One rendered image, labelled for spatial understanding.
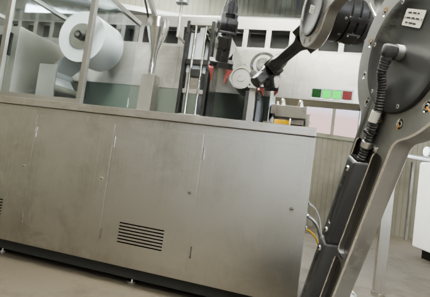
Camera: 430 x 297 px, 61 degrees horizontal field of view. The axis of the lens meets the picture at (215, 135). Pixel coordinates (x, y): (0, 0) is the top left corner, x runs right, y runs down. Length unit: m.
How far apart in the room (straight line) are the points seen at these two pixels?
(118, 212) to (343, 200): 1.50
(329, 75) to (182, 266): 1.41
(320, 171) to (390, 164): 4.33
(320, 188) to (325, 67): 2.73
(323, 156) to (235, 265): 3.28
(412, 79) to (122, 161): 1.61
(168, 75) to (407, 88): 2.14
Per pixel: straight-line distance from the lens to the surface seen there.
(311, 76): 2.37
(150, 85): 2.30
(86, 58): 2.20
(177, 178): 1.82
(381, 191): 0.57
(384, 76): 0.56
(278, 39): 2.54
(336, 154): 4.96
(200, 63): 2.02
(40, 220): 2.23
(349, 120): 5.04
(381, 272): 2.57
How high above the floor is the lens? 0.71
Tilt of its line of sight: 3 degrees up
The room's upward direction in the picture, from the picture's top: 8 degrees clockwise
